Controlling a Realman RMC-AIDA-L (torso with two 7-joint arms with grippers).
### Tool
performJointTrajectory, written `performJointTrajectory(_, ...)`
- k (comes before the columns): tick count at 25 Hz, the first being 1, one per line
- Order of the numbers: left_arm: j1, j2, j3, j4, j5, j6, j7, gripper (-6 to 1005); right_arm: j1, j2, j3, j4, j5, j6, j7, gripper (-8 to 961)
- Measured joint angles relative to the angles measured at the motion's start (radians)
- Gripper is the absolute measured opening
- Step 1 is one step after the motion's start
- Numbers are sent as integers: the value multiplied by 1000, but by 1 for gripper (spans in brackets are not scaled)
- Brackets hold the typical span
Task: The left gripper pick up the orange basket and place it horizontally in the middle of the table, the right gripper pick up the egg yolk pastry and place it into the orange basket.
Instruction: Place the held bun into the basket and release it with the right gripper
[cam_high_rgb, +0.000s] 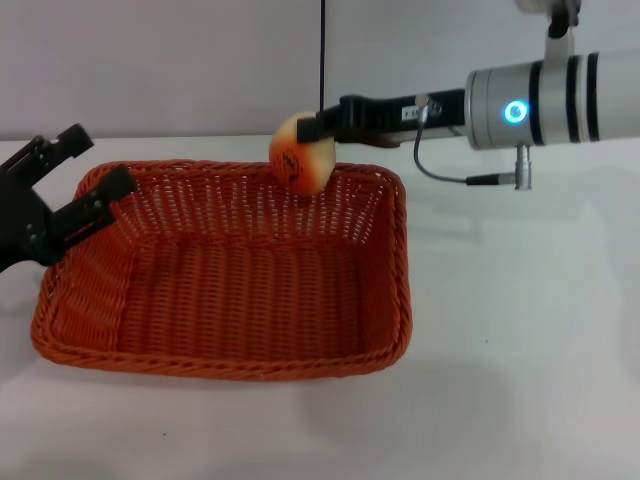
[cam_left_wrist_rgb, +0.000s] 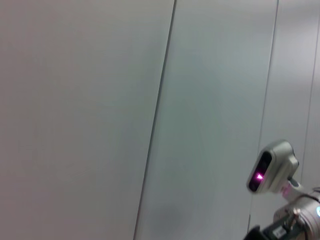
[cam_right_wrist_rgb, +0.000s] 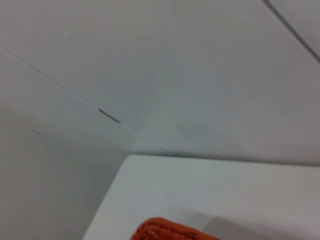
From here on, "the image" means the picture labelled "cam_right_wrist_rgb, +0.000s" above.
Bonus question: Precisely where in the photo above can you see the orange woven plastic basket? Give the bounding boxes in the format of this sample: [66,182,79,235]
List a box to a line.
[133,216,223,240]

